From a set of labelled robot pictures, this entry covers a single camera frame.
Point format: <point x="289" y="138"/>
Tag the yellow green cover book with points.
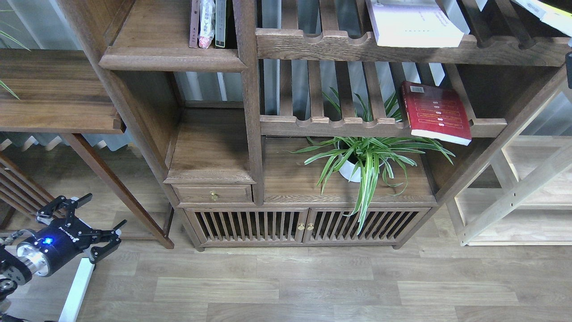
<point x="553" y="16"/>

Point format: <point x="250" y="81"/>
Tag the white paperback book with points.
<point x="412" y="23"/>

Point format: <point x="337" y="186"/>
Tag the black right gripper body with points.
<point x="569" y="69"/>

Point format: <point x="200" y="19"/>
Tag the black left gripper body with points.
<point x="52" y="247"/>

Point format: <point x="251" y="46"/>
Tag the green spider plant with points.
<point x="373" y="158"/>

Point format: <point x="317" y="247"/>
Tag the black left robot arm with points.
<point x="15" y="271"/>

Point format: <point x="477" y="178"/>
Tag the white metal leg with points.
<point x="77" y="291"/>

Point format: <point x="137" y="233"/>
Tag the slatted cabinet door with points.
<point x="244" y="227"/>
<point x="382" y="226"/>

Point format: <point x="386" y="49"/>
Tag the light wooden shelf unit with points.
<point x="532" y="205"/>

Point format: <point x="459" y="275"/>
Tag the red hardcover book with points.
<point x="436" y="113"/>

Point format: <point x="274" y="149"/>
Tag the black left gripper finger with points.
<point x="100" y="243"/>
<point x="45" y="214"/>

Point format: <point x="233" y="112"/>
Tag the dark wooden bookshelf cabinet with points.
<point x="297" y="68"/>

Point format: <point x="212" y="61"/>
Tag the white plant pot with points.
<point x="351" y="169"/>

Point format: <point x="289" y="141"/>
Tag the left slatted cabinet door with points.
<point x="244" y="227"/>

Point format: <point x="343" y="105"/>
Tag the dark wooden side table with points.
<point x="58" y="92"/>

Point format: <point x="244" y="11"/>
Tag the brown spine upright book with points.
<point x="194" y="21"/>

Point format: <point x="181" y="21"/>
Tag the white pink upright book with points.
<point x="207" y="23"/>

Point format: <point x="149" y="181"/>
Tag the right slatted cabinet door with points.
<point x="382" y="226"/>

